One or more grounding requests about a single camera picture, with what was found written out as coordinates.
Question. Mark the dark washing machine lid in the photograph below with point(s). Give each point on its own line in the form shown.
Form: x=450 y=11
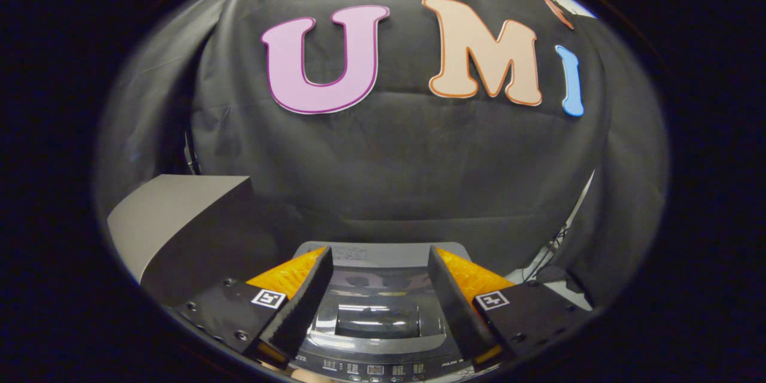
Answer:
x=377 y=296

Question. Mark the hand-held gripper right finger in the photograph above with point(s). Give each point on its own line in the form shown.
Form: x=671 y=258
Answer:
x=456 y=305

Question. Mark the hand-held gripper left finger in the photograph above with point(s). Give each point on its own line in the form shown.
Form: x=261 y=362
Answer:
x=302 y=305

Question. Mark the beige cabinet with dark top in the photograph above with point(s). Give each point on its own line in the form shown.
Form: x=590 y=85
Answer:
x=173 y=209

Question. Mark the black backdrop cloth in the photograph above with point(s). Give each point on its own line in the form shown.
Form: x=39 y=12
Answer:
x=407 y=155

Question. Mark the grey washing machine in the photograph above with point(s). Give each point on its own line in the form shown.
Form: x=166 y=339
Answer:
x=377 y=368

